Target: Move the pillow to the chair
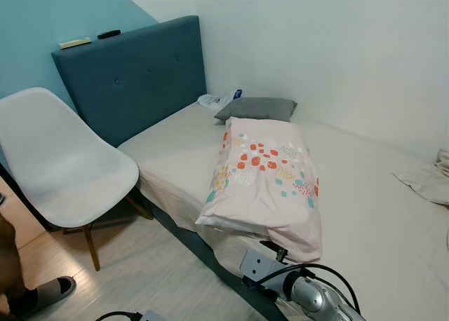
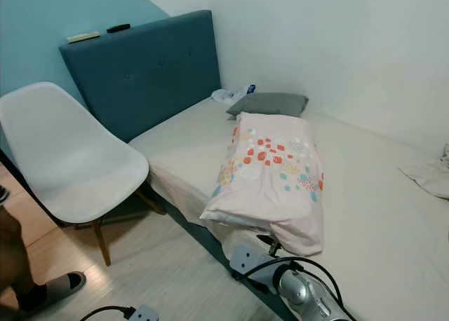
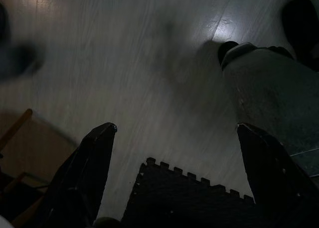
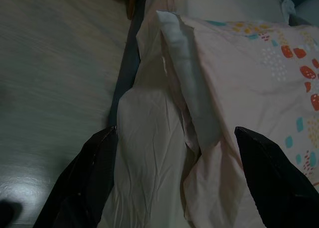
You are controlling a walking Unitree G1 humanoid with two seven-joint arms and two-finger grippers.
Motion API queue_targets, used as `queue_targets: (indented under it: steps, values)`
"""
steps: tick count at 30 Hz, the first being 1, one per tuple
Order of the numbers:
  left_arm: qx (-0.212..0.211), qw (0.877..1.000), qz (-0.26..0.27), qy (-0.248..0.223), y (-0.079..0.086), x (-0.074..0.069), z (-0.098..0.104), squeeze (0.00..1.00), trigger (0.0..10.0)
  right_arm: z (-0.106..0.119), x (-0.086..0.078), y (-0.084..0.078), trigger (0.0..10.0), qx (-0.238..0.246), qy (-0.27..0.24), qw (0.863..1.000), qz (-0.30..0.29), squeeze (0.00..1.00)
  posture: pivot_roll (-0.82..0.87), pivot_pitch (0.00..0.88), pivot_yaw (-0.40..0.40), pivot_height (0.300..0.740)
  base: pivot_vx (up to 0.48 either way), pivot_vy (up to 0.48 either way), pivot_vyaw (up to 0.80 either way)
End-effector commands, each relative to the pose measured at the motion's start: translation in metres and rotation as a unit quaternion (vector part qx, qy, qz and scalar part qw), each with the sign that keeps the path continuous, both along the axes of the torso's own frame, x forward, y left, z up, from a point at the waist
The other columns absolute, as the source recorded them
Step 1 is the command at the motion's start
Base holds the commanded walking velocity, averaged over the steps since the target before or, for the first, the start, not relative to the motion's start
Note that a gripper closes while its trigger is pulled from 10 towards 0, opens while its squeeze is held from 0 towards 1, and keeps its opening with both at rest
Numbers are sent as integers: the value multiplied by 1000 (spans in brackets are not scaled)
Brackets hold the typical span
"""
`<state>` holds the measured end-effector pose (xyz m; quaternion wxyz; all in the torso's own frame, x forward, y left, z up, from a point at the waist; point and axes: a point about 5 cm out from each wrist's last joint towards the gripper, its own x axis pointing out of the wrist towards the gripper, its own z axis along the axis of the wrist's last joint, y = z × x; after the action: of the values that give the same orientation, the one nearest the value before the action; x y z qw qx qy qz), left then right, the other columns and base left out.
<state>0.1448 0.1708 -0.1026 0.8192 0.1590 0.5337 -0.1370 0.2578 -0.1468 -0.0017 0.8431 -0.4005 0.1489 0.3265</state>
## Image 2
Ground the grey slipper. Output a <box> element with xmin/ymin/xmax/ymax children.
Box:
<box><xmin>18</xmin><ymin>271</ymin><xmax>86</xmax><ymax>312</ymax></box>

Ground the bed with beige sheet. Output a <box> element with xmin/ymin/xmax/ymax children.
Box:
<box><xmin>128</xmin><ymin>97</ymin><xmax>449</xmax><ymax>321</ymax></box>

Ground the grey pillow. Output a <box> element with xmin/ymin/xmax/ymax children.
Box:
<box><xmin>226</xmin><ymin>92</ymin><xmax>309</xmax><ymax>118</ymax></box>

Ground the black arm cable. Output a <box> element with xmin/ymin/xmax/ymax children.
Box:
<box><xmin>79</xmin><ymin>306</ymin><xmax>135</xmax><ymax>321</ymax></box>
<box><xmin>242</xmin><ymin>256</ymin><xmax>344</xmax><ymax>311</ymax></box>

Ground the white plastic chair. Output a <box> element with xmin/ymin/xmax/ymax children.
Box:
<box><xmin>0</xmin><ymin>81</ymin><xmax>168</xmax><ymax>267</ymax></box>

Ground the pink floral pillow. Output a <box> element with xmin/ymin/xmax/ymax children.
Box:
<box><xmin>200</xmin><ymin>112</ymin><xmax>325</xmax><ymax>257</ymax></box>

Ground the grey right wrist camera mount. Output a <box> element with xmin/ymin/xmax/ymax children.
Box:
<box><xmin>229</xmin><ymin>244</ymin><xmax>288</xmax><ymax>294</ymax></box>

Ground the beige crumpled cloth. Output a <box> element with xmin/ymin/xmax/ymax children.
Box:
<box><xmin>398</xmin><ymin>144</ymin><xmax>449</xmax><ymax>200</ymax></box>

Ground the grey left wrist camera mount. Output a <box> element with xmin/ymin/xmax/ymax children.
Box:
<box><xmin>132</xmin><ymin>305</ymin><xmax>161</xmax><ymax>321</ymax></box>

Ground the clear plastic bag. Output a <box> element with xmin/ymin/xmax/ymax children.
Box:
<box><xmin>211</xmin><ymin>84</ymin><xmax>257</xmax><ymax>105</ymax></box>

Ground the teal upholstered headboard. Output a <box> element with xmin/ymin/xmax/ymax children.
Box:
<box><xmin>59</xmin><ymin>10</ymin><xmax>220</xmax><ymax>144</ymax></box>

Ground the beige flat remote control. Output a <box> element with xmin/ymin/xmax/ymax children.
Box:
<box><xmin>66</xmin><ymin>32</ymin><xmax>101</xmax><ymax>43</ymax></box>

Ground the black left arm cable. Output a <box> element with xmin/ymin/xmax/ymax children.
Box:
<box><xmin>79</xmin><ymin>306</ymin><xmax>135</xmax><ymax>321</ymax></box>

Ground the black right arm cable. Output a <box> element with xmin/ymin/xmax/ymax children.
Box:
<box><xmin>242</xmin><ymin>256</ymin><xmax>344</xmax><ymax>311</ymax></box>

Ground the person in dark shorts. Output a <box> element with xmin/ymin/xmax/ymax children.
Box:
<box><xmin>0</xmin><ymin>207</ymin><xmax>44</xmax><ymax>312</ymax></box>

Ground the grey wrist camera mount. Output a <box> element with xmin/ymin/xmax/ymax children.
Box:
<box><xmin>229</xmin><ymin>244</ymin><xmax>288</xmax><ymax>294</ymax></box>
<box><xmin>132</xmin><ymin>305</ymin><xmax>161</xmax><ymax>321</ymax></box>

